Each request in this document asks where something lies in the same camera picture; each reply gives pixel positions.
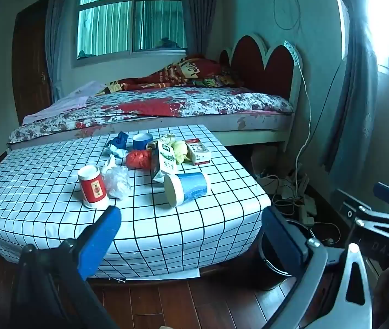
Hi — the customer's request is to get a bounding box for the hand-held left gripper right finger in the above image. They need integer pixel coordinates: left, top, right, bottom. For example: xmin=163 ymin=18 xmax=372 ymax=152
xmin=261 ymin=207 xmax=375 ymax=329

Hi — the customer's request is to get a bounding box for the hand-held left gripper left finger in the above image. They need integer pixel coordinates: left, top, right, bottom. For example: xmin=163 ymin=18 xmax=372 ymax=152
xmin=11 ymin=206 xmax=123 ymax=329

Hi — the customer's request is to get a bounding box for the black bin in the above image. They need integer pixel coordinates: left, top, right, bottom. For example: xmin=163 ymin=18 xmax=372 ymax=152
xmin=258 ymin=212 xmax=318 ymax=290

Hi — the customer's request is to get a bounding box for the red and white cup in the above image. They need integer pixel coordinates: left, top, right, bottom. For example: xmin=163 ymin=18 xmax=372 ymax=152
xmin=77 ymin=165 xmax=110 ymax=209

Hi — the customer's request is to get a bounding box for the clear plastic bag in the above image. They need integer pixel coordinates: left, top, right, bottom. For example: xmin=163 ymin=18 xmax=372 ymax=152
xmin=100 ymin=154 xmax=132 ymax=200

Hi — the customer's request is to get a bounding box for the red plastic bag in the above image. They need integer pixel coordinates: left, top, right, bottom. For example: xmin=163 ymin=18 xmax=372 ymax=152
xmin=125 ymin=149 xmax=153 ymax=171

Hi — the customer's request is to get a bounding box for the white paper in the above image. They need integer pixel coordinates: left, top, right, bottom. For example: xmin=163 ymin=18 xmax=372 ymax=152
xmin=104 ymin=144 xmax=127 ymax=158

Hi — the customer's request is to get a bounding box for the white milk carton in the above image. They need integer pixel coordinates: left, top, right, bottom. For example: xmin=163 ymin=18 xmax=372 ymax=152
xmin=150 ymin=139 xmax=178 ymax=183

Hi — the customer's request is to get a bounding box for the blue wrapper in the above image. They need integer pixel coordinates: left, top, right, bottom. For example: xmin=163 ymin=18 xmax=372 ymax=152
xmin=109 ymin=131 xmax=128 ymax=149

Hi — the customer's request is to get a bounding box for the blue and white paper cup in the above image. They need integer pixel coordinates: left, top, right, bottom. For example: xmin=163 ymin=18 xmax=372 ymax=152
xmin=164 ymin=171 xmax=212 ymax=208

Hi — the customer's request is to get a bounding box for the blue round container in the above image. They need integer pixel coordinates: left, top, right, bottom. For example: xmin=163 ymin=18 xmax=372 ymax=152
xmin=132 ymin=132 xmax=154 ymax=151

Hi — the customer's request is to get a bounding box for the yellow wrapper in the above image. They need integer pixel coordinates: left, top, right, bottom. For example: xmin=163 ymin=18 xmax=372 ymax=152
xmin=172 ymin=140 xmax=191 ymax=165

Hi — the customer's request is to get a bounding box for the red and white box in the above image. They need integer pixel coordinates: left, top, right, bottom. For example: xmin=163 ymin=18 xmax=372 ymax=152
xmin=185 ymin=138 xmax=212 ymax=166

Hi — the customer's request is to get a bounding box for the white power strip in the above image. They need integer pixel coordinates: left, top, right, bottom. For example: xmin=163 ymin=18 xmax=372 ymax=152
xmin=299 ymin=192 xmax=317 ymax=227

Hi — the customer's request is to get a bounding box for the white router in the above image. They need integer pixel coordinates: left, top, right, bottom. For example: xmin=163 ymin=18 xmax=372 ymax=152
xmin=284 ymin=174 xmax=310 ymax=200

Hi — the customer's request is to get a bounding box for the black grid white tablecloth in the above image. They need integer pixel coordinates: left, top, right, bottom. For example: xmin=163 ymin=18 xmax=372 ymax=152
xmin=0 ymin=123 xmax=272 ymax=280

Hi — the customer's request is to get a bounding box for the blue-grey patterned curtain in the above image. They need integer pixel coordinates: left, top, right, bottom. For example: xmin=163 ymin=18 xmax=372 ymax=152
xmin=324 ymin=0 xmax=381 ymax=190

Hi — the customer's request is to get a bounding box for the cardboard box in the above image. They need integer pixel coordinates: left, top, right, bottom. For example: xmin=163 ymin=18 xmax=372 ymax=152
xmin=249 ymin=144 xmax=278 ymax=179

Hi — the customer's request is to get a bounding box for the pink cloth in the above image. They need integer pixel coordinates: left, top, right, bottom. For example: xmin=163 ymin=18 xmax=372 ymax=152
xmin=22 ymin=80 xmax=107 ymax=126

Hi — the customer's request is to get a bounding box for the bed with floral sheet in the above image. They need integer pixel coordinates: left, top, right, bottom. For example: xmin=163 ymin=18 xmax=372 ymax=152
xmin=8 ymin=34 xmax=303 ymax=152

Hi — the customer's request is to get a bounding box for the red heart-shaped headboard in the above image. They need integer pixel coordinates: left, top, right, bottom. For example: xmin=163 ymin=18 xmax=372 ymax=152
xmin=219 ymin=33 xmax=304 ymax=101

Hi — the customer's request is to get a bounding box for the bright side window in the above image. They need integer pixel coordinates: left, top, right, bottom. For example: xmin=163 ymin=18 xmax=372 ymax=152
xmin=335 ymin=0 xmax=389 ymax=78

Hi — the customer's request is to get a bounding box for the brown wooden door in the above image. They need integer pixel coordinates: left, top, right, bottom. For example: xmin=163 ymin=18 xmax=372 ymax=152
xmin=11 ymin=0 xmax=53 ymax=126

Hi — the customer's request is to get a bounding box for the red printed blanket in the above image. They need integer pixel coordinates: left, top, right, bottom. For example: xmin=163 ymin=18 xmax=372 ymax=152
xmin=95 ymin=55 xmax=243 ymax=97

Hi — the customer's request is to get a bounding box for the grey curtain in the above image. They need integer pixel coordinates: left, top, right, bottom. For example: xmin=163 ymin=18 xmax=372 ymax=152
xmin=45 ymin=0 xmax=79 ymax=101
xmin=184 ymin=0 xmax=223 ymax=59

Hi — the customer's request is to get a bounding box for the large sliding window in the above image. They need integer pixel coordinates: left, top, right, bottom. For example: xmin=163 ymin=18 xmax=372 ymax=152
xmin=76 ymin=0 xmax=188 ymax=58

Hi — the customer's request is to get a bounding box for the thick white cable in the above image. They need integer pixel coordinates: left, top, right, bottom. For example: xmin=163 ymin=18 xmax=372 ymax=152
xmin=284 ymin=39 xmax=314 ymax=197

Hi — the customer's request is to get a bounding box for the thin black wall cable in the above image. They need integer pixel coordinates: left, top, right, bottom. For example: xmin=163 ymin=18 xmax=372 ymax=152
xmin=273 ymin=0 xmax=302 ymax=31

